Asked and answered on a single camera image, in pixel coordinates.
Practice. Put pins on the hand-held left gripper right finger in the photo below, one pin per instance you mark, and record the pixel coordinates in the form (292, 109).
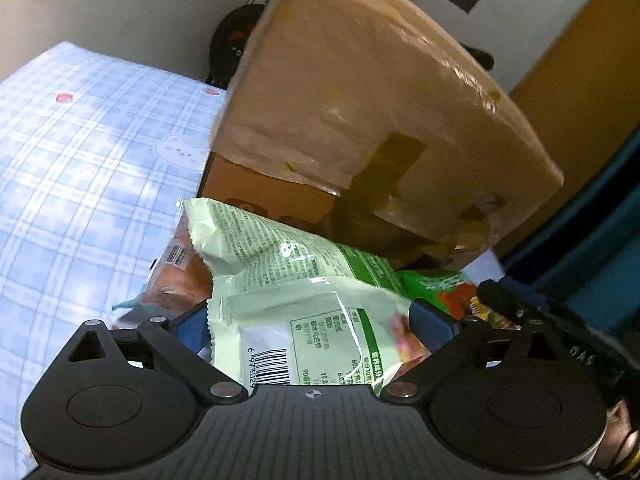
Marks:
(430, 325)

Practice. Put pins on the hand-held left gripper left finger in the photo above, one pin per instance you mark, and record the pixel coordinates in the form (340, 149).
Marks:
(192, 330)

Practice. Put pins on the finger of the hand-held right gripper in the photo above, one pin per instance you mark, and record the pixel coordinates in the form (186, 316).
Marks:
(505, 302)

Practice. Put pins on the green and red snack packet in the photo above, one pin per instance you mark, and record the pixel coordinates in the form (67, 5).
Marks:
(435, 285)

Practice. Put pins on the pale green snack packet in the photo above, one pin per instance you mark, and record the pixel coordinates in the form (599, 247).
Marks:
(300, 280)

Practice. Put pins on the cardboard box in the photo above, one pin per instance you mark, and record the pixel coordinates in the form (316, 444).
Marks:
(250, 190)

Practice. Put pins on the person's right hand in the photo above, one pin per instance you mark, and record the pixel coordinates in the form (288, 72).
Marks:
(617, 425)

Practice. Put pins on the clear bread packet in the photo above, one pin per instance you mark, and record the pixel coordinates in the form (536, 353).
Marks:
(175, 260)

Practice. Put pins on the blue checked cloth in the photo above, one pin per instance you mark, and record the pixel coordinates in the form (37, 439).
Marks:
(75, 185)

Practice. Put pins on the wooden door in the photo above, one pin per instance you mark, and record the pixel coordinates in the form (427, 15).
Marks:
(575, 85)

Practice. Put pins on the black exercise bike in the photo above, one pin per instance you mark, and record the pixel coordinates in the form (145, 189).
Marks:
(230, 40)

